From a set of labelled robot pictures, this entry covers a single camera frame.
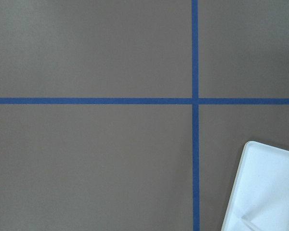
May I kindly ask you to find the white cloth rack tray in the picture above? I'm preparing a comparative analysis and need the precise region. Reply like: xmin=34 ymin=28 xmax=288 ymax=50
xmin=221 ymin=141 xmax=289 ymax=231

